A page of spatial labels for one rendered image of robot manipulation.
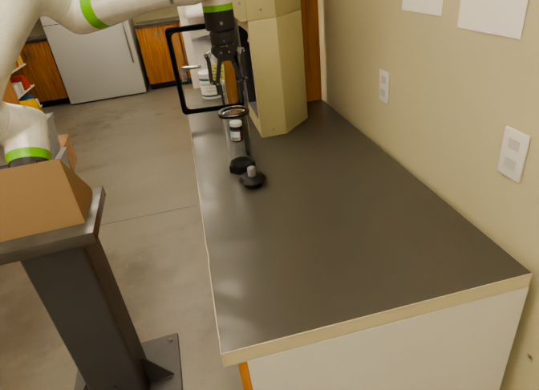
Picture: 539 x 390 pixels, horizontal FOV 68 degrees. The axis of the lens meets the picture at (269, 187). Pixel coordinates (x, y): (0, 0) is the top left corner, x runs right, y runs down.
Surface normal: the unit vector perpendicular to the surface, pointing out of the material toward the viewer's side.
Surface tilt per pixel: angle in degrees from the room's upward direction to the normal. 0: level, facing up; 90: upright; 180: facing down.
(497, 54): 90
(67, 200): 90
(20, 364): 0
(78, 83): 90
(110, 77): 90
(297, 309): 0
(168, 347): 0
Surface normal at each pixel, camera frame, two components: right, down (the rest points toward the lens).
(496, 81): -0.97, 0.20
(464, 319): 0.22, 0.47
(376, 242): -0.11, -0.87
